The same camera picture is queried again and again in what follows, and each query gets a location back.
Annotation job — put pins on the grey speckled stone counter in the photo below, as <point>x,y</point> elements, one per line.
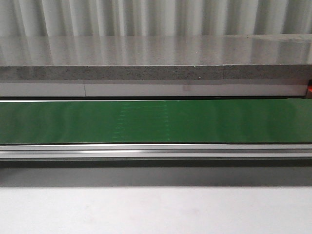
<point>266,66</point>

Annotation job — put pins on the green conveyor belt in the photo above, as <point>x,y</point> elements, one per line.
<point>159,121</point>

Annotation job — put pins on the orange red object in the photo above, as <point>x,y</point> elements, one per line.
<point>309,90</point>

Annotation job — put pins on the white pleated curtain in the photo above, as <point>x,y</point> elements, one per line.
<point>154,17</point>

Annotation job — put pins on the aluminium conveyor frame rail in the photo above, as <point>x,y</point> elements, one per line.
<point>119,155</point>

